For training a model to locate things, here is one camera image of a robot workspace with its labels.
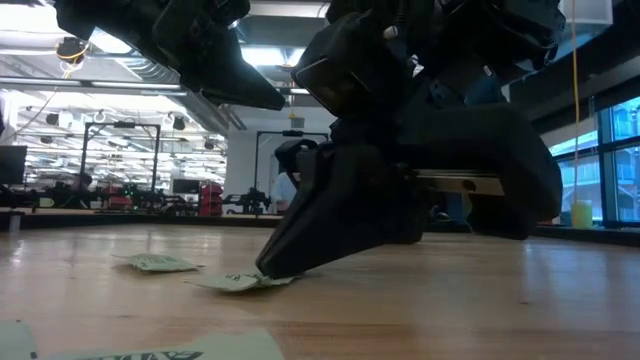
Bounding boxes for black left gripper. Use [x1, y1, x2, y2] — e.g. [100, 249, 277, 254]
[54, 0, 286, 110]

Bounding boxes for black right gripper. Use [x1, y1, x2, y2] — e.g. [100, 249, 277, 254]
[255, 64, 506, 280]

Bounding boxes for green stevia sweetener packet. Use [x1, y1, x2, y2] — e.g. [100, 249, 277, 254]
[113, 253, 204, 274]
[0, 321, 39, 360]
[44, 328, 286, 360]
[184, 272, 301, 294]

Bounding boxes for yellow-green plastic container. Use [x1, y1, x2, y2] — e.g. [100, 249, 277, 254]
[571, 199, 594, 230]

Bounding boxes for black computer monitor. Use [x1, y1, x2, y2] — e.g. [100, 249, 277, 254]
[0, 144, 29, 186]
[172, 178, 201, 195]

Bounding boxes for red tool cabinet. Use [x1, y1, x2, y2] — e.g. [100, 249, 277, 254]
[199, 182, 225, 217]

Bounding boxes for long ceiling tube light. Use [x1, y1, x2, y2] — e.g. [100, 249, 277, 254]
[0, 75, 189, 97]

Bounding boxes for white ceiling ventilation unit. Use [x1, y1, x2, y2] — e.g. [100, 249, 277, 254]
[559, 0, 614, 26]

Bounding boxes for black window frame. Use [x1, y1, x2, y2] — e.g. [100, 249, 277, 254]
[509, 74, 640, 229]

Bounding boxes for black robot station frame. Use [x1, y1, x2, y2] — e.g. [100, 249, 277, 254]
[254, 129, 330, 191]
[77, 122, 161, 209]

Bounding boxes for yellow hanging cable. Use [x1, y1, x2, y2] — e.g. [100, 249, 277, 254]
[571, 0, 581, 201]

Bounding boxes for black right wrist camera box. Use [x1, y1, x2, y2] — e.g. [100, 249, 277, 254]
[291, 14, 401, 119]

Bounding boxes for black table edge rail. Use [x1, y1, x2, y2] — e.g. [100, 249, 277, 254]
[0, 208, 640, 247]

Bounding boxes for black ceiling cable reel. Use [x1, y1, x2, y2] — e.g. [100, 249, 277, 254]
[54, 35, 92, 66]

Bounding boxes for silver metal post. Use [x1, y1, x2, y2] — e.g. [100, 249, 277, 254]
[7, 212, 24, 241]

